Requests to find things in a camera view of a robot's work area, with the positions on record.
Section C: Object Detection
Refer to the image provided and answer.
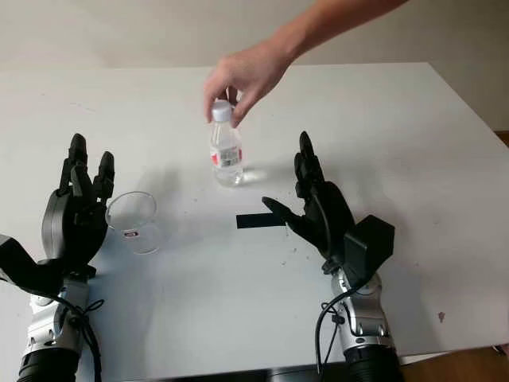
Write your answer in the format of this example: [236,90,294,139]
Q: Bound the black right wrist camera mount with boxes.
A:
[343,214,396,288]

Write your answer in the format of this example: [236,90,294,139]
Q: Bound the black tape strip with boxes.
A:
[236,212,288,230]

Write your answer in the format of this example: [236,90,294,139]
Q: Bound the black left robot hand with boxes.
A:
[41,133,117,276]

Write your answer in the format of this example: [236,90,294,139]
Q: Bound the bare person forearm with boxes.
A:
[276,0,411,67]

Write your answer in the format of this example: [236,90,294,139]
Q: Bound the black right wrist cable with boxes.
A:
[314,300,348,376]

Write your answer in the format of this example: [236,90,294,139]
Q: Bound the bare person hand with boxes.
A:
[203,42,296,129]

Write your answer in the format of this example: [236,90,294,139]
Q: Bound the clear plastic cup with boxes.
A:
[105,190,163,255]

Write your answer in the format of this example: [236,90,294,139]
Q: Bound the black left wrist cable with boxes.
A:
[58,293,106,382]

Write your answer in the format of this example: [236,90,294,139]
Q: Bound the dark grey robot torso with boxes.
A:
[186,368,320,382]

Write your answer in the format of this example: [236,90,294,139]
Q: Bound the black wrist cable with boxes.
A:
[58,293,106,382]
[314,300,348,376]

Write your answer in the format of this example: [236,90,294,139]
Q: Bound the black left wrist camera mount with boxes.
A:
[0,234,65,298]

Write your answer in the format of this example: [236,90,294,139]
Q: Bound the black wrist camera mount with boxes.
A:
[0,234,65,298]
[343,214,396,288]

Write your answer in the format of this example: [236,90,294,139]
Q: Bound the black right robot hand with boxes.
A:
[261,131,358,272]

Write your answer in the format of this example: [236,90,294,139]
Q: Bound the clear water bottle red label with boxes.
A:
[209,101,244,188]

